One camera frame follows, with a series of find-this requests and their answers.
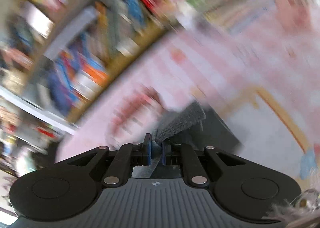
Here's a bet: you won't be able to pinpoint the grey sweatpants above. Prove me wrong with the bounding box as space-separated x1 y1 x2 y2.
131 100 245 178

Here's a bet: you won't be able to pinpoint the upper orange white box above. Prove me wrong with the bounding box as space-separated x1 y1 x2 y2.
71 62 109 100

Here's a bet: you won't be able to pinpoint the pink checkered cartoon tablecloth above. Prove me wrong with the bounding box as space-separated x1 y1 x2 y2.
56 6 319 186

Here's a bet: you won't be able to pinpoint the white wooden bookshelf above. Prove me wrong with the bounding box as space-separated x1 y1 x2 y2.
0 0 190 139

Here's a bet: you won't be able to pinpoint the row of leaning books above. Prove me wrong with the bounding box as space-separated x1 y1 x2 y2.
36 0 171 120

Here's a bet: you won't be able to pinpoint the white flat lamp bar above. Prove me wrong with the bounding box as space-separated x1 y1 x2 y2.
43 6 98 60

